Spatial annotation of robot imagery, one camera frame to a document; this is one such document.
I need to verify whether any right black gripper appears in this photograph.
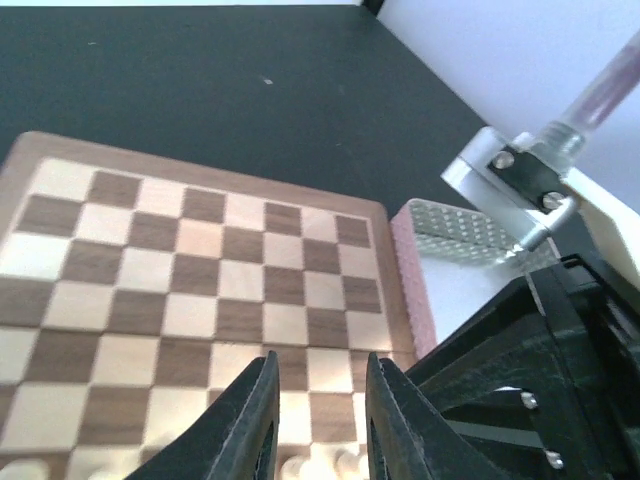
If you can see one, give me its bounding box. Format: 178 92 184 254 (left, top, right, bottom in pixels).
408 255 639 479

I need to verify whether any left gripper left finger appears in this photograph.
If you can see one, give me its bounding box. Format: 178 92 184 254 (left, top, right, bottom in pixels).
128 351 280 480

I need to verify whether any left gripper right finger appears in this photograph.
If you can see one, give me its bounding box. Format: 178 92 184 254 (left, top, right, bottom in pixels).
365 352 509 480

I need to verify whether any thirteenth light chess piece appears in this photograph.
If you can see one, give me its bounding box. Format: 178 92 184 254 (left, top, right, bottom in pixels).
324 448 369 480

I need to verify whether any eleventh light chess piece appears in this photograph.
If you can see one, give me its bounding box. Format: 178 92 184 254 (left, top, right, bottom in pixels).
279 456 312 480

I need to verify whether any pink plastic basket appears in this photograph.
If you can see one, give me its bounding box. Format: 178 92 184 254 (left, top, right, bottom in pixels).
390 198 560 359

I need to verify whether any wooden chessboard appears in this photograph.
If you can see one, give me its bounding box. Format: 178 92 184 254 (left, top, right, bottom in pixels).
1 132 416 479

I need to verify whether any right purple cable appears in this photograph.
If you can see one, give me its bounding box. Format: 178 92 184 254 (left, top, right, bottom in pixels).
537 22 640 151

